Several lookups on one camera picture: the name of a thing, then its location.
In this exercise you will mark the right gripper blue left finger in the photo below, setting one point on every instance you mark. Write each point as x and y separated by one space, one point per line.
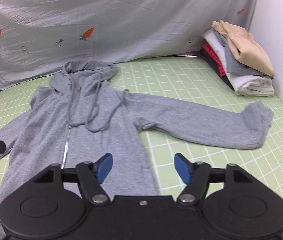
102 167

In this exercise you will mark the white folded garment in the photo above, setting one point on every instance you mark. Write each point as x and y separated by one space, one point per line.
247 85

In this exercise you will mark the green grid cutting mat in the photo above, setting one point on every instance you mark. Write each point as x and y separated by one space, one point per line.
186 78

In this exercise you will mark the grey folded garment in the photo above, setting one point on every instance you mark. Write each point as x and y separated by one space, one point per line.
233 65

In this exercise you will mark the grey carrot print sheet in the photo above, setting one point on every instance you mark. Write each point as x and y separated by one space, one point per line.
37 37

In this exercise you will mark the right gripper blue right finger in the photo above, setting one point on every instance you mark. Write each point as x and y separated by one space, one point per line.
184 168

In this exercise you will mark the beige folded garment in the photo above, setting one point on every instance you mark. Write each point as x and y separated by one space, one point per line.
244 48

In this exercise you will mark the red black folded garment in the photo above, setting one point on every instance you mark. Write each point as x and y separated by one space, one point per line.
214 62

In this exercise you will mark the grey zip hoodie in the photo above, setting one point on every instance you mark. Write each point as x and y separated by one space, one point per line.
49 190

